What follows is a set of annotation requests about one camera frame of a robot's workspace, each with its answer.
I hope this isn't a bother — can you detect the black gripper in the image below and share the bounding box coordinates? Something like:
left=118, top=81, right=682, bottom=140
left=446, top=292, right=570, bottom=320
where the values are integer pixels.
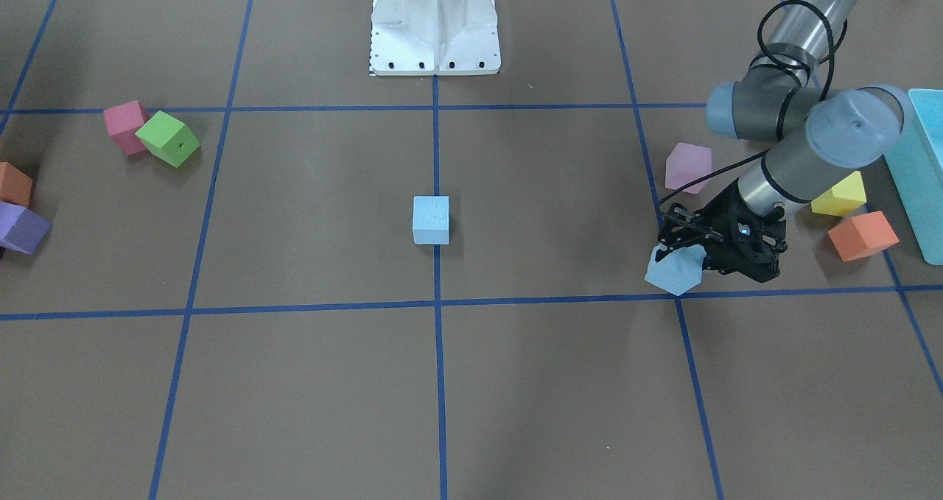
left=656, top=181, right=788, bottom=283

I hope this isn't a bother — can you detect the light blue foam block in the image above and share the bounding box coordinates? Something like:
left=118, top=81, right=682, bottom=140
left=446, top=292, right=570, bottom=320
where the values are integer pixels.
left=644, top=244, right=707, bottom=296
left=412, top=196, right=450, bottom=245

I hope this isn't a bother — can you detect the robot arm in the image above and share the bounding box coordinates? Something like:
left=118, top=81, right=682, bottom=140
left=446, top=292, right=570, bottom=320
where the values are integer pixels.
left=648, top=0, right=915, bottom=283

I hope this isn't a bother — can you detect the light pink foam block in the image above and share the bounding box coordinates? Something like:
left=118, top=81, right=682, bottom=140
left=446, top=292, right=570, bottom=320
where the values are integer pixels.
left=665, top=142, right=713, bottom=190

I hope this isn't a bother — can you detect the yellow foam block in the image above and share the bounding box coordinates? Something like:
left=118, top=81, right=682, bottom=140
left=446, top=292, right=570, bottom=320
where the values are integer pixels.
left=810, top=171, right=868, bottom=217

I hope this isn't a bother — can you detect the orange foam block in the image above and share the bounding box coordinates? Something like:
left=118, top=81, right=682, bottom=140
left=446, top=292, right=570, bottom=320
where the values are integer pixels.
left=827, top=211, right=900, bottom=262
left=1, top=161, right=33, bottom=208

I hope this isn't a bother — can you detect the blue plastic bin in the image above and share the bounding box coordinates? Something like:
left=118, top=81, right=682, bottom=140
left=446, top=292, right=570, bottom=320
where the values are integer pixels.
left=883, top=88, right=942, bottom=266

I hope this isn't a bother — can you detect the green foam block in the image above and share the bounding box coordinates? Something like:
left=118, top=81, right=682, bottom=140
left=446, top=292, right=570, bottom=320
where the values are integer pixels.
left=135, top=110, right=201, bottom=169

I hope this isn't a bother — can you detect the red foam block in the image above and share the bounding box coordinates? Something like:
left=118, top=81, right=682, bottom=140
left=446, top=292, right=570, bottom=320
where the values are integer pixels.
left=103, top=100, right=150, bottom=155

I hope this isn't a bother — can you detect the purple foam block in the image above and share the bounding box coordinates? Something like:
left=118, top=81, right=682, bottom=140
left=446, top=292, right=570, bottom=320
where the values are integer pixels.
left=1, top=202, right=52, bottom=255

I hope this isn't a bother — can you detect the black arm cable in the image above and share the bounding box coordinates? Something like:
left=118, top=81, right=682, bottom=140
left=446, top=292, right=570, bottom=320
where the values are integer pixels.
left=656, top=0, right=848, bottom=214

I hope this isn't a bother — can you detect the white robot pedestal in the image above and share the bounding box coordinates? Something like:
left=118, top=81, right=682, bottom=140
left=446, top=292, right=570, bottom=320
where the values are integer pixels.
left=368, top=0, right=502, bottom=77

